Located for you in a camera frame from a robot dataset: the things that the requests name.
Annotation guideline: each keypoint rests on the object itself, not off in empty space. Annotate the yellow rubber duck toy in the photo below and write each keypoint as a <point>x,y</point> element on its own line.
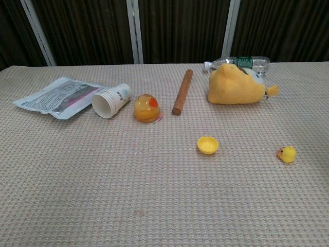
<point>288,154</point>

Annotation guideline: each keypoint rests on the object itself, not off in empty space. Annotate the orange fruit jelly cup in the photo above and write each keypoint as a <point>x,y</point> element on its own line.
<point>146,109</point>

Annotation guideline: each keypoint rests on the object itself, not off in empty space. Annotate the wooden rolling pin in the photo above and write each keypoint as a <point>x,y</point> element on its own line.
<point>182,90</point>

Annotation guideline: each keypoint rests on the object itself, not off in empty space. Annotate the stack of white paper cups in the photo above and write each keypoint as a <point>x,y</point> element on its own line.
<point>110,101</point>

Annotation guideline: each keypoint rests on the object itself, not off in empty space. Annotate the beige woven tablecloth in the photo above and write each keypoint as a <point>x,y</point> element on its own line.
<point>128,180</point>

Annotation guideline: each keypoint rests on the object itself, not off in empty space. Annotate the white printed plastic pouch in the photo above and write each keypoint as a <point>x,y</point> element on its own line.
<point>51,99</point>

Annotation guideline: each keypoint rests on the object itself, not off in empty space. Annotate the white frame post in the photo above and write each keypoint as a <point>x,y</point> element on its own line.
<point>38,31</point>
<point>135,31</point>
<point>230,31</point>

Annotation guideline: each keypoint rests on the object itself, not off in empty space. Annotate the small yellow plastic cup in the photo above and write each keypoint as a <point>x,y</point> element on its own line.
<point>206,145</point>

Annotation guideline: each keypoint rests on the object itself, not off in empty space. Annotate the dark pleated curtain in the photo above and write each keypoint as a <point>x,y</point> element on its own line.
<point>180,25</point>

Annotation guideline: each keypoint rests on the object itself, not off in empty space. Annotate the clear plastic water bottle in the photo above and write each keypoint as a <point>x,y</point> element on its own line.
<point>257,63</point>

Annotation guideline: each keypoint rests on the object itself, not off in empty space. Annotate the yellow plush toy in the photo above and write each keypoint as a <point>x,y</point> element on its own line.
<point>231,90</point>

